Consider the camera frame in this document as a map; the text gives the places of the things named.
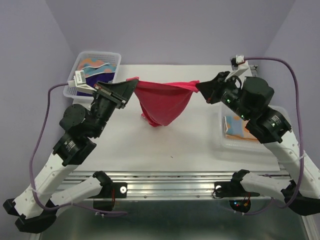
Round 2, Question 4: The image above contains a pink towel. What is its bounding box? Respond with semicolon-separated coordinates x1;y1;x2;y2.
126;77;199;127

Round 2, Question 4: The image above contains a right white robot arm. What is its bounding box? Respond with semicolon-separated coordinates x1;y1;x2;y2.
196;71;320;216

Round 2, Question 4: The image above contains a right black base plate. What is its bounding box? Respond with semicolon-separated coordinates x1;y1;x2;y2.
214;181;260;198

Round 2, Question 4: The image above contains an aluminium mounting rail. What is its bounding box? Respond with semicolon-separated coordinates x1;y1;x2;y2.
41;171;308;201

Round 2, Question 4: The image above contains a white basket at right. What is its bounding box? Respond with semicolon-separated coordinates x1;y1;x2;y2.
218;104;270;155

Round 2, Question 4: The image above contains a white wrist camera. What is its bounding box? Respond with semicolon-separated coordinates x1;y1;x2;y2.
224;55;250;82
67;70;96;95

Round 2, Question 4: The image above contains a purple towel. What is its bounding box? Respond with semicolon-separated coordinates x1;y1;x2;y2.
80;72;115;88

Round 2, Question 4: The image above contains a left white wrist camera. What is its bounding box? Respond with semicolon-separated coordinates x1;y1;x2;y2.
67;70;96;95

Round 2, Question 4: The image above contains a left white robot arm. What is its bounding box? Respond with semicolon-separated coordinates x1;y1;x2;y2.
3;79;139;234

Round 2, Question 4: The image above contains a white basket at left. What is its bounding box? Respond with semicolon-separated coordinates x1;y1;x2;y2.
63;50;122;101

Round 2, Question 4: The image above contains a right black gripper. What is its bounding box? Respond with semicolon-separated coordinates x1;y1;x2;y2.
197;70;252;121

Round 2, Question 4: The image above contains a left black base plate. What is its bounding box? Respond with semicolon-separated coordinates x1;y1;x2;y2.
89;182;128;199

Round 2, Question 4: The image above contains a blue orange patterned towel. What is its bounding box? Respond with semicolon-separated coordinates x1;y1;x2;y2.
76;58;117;78

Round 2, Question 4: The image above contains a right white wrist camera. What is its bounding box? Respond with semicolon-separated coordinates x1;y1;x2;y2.
224;55;250;82

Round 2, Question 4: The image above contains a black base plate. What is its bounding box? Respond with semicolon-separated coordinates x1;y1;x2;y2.
89;182;128;199
214;181;260;198

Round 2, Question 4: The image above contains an orange polka dot towel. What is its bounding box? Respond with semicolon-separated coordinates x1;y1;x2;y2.
223;115;258;142

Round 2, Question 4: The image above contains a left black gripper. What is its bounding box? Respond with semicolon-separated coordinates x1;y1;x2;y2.
90;78;140;139

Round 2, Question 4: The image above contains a white basket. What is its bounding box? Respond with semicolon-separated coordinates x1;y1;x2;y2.
63;50;122;101
218;104;270;155

